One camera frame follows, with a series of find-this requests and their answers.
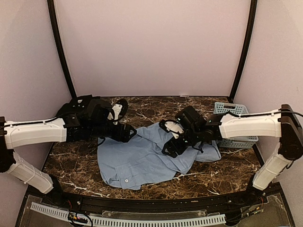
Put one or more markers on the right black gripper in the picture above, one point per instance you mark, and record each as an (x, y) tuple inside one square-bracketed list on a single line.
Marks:
[(172, 145)]

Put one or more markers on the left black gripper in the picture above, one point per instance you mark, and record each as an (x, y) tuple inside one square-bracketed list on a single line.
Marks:
[(125, 137)]

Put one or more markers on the light blue long sleeve shirt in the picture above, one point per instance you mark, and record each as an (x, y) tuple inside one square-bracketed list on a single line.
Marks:
[(141, 161)]

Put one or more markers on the light blue plastic basket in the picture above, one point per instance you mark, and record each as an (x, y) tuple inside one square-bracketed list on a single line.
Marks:
[(235, 133)]

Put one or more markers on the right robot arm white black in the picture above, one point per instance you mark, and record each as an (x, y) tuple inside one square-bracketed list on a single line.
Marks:
[(189, 128)]

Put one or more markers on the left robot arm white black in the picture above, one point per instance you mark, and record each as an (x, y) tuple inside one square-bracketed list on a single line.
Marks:
[(83, 118)]

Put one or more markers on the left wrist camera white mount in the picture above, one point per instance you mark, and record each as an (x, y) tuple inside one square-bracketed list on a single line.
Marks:
[(118, 111)]

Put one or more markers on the white slotted cable duct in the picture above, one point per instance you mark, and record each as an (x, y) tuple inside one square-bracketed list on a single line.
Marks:
[(61, 214)]

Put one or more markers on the black front rail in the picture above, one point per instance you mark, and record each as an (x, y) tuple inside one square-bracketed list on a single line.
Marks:
[(232, 202)]

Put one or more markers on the small circuit board with wires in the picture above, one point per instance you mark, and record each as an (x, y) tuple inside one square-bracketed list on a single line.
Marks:
[(79, 219)]

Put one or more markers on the right black frame post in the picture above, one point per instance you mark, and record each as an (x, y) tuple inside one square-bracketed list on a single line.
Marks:
[(244, 51)]

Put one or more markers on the black frame post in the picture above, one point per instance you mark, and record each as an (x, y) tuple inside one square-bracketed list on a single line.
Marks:
[(59, 47), (244, 51)]

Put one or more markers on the left black frame post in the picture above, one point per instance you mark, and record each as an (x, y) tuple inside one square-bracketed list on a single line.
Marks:
[(59, 47)]

